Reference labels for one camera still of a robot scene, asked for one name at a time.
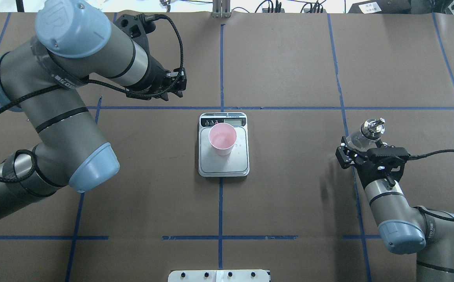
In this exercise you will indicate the pink plastic cup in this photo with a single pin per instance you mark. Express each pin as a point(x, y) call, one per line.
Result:
point(222, 138)

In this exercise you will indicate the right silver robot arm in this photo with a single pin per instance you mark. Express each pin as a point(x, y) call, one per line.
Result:
point(404, 229)

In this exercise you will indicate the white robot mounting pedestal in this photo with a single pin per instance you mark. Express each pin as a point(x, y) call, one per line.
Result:
point(220, 275)

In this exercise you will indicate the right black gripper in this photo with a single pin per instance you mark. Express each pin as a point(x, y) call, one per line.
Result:
point(364, 174)

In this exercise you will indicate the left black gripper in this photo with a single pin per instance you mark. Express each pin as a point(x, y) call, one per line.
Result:
point(155, 74)

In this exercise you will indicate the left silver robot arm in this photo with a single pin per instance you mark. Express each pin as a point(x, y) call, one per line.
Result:
point(74, 45)

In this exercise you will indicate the digital kitchen scale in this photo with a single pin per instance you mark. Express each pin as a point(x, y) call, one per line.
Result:
point(237, 163)

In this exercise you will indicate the aluminium frame post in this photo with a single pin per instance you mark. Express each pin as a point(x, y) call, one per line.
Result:
point(221, 9)

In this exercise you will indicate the clear glass sauce bottle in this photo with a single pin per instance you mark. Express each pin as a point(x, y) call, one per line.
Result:
point(368, 133)

